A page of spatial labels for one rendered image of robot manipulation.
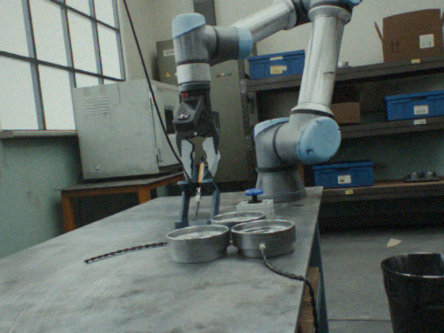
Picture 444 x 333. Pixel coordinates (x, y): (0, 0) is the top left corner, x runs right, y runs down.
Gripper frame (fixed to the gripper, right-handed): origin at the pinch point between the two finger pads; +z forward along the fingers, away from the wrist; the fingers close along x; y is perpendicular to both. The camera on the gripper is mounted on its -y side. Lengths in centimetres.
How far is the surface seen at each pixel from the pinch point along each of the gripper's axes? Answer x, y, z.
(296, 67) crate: 13, 330, -65
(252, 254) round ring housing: -17.2, -29.3, 11.2
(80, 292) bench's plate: 3.6, -44.3, 11.8
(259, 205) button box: -13.6, -3.7, 7.6
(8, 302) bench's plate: 12, -48, 12
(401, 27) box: -75, 331, -85
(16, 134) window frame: 146, 121, -21
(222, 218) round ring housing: -7.6, -11.5, 8.5
